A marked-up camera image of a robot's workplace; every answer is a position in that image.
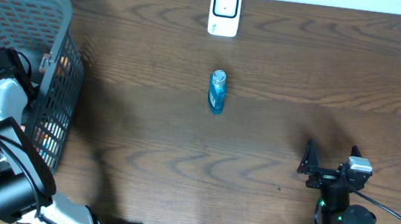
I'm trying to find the blue mouthwash bottle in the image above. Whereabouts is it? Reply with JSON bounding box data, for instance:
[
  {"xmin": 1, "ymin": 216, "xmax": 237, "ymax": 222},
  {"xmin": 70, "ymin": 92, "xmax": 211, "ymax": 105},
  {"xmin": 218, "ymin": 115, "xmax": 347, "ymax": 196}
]
[{"xmin": 207, "ymin": 70, "xmax": 227, "ymax": 114}]

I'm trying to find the grey plastic shopping basket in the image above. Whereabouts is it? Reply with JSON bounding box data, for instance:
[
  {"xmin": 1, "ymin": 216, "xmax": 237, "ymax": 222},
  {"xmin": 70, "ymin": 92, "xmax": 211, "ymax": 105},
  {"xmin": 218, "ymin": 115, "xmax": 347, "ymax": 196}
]
[{"xmin": 0, "ymin": 0, "xmax": 84, "ymax": 171}]

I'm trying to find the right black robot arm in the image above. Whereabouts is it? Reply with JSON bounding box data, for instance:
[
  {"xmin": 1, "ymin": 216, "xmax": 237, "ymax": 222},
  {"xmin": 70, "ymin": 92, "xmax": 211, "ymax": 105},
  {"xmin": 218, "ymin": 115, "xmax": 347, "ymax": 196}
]
[{"xmin": 296, "ymin": 140, "xmax": 376, "ymax": 224}]

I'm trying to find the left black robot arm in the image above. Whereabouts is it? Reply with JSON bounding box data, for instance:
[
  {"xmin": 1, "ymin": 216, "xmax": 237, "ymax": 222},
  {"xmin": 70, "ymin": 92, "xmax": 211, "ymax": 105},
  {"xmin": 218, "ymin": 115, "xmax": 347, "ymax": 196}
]
[{"xmin": 0, "ymin": 48, "xmax": 103, "ymax": 224}]

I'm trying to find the orange basket tag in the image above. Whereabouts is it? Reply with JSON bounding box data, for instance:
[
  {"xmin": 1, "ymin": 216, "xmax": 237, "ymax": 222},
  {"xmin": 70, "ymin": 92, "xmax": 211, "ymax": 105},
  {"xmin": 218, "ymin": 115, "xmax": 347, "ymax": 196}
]
[{"xmin": 39, "ymin": 53, "xmax": 52, "ymax": 75}]

